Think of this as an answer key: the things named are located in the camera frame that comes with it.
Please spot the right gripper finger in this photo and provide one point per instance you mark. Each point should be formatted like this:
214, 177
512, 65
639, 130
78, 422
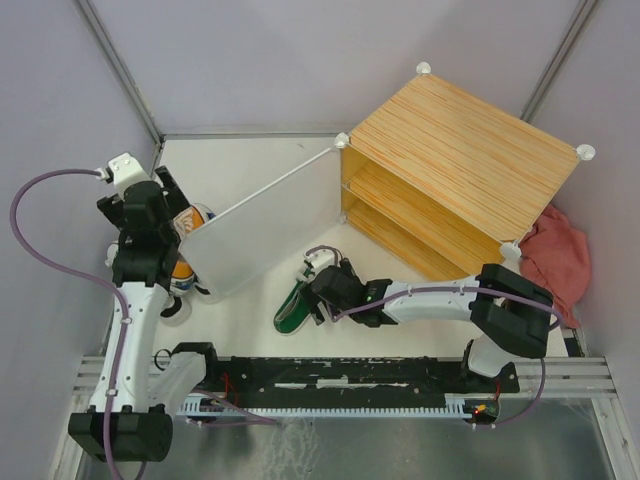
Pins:
303, 285
318, 310

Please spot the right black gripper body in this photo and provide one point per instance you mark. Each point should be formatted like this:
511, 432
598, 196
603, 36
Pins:
347, 269

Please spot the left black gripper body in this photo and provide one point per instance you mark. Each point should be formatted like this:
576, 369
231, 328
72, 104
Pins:
172, 233

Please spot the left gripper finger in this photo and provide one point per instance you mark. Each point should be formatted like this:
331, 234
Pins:
174, 197
112, 207

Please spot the green sneaker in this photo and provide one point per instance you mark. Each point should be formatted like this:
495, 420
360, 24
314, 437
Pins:
291, 314
111, 253

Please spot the white cabinet door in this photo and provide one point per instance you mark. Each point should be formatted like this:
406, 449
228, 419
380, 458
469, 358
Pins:
251, 237

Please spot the wooden shoe cabinet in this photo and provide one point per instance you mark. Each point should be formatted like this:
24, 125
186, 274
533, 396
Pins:
446, 181

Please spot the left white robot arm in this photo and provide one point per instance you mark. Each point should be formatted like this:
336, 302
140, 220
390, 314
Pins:
130, 415

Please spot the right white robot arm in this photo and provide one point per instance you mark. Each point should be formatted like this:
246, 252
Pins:
512, 313

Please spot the pink cloth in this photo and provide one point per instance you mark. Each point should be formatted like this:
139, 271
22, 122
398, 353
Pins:
555, 256

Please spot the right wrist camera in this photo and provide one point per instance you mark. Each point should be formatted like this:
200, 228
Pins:
318, 258

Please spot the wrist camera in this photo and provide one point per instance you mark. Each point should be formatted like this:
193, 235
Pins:
318, 258
122, 172

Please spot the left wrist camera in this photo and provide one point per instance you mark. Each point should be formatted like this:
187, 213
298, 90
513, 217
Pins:
122, 172

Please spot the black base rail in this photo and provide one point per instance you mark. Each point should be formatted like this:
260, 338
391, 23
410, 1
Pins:
340, 383

